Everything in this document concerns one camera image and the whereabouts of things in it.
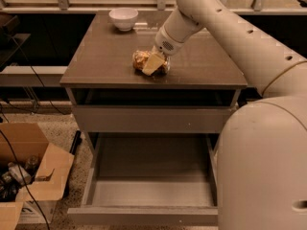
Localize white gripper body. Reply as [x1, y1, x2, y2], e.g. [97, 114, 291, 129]
[153, 25, 183, 56]

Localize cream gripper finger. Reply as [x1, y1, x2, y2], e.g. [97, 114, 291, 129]
[142, 54, 165, 76]

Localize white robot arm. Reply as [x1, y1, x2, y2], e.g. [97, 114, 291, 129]
[154, 0, 307, 230]

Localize grey drawer cabinet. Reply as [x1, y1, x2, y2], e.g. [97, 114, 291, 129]
[60, 11, 247, 147]

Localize closed grey top drawer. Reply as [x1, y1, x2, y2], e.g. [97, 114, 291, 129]
[73, 105, 234, 133]

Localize open grey middle drawer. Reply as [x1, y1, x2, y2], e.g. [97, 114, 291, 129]
[68, 134, 218, 226]

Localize white ceramic bowl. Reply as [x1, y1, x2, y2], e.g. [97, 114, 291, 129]
[108, 8, 138, 32]

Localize black bar on floor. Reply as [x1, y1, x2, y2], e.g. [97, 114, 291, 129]
[62, 130, 83, 199]

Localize open cardboard box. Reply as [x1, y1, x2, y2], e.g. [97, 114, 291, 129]
[0, 123, 74, 230]

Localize bottles in cardboard box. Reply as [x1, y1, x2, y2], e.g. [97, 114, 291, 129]
[0, 155, 39, 202]

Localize black cable left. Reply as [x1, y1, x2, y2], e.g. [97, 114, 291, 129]
[0, 32, 68, 230]

